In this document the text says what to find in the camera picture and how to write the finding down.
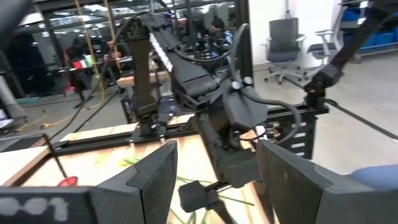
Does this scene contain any blue rounded object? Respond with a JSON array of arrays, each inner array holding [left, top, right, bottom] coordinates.
[[350, 164, 398, 190]]

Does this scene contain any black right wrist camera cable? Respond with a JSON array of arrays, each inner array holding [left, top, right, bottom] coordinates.
[[248, 91, 302, 146]]

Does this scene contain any person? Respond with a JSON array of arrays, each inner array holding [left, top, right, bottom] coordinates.
[[101, 39, 131, 88], [210, 15, 234, 47]]

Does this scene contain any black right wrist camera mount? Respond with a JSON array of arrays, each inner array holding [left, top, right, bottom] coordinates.
[[222, 77, 269, 131]]

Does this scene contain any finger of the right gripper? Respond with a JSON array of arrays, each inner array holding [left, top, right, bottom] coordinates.
[[178, 180, 220, 214]]

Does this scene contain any yellow power cable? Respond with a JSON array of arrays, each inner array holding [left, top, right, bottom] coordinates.
[[17, 82, 108, 131]]

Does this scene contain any grey office chair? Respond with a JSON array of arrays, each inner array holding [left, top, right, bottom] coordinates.
[[262, 17, 307, 85]]

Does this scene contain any red glass vase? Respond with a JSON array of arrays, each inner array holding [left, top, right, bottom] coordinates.
[[57, 175, 79, 187]]

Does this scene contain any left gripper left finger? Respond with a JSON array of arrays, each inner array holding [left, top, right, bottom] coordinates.
[[0, 140, 178, 224]]

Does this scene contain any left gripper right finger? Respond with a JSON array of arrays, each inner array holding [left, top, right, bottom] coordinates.
[[256, 139, 398, 224]]

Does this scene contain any white office chair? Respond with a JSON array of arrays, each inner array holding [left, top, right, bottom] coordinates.
[[306, 6, 346, 80]]

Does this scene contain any yellow tulip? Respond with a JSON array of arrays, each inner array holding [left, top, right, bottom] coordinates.
[[118, 156, 141, 168]]

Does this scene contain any black aluminium rig frame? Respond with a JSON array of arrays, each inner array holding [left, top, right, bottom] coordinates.
[[51, 0, 398, 159]]

